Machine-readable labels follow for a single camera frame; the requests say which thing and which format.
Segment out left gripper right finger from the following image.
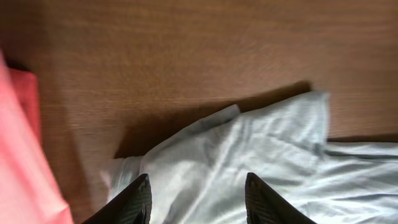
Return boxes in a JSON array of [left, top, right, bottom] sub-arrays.
[[245, 172, 315, 224]]

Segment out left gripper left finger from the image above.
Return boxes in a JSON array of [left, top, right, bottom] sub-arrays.
[[83, 174, 152, 224]]

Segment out light blue t-shirt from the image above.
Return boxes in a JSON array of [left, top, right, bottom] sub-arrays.
[[101, 91, 397, 223]]

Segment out folded pink shirt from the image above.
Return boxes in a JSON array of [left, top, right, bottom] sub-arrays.
[[1, 59, 73, 224]]

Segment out folded red shirt underneath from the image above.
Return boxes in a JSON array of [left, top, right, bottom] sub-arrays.
[[9, 68, 42, 143]]

